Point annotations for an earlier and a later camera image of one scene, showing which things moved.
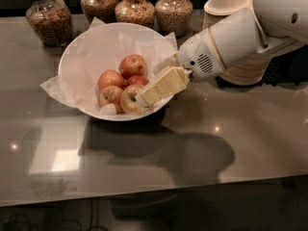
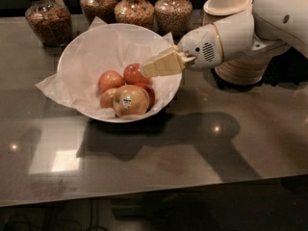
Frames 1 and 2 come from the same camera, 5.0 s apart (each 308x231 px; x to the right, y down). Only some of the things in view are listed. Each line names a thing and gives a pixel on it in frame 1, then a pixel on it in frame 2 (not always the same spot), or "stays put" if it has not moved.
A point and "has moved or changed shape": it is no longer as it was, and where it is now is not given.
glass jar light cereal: [173, 11] stays put
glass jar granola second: [101, 2] stays put
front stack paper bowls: [245, 69] stays put
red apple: [133, 64] to [134, 74]
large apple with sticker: [128, 99] has moved or changed shape
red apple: [111, 77] stays put
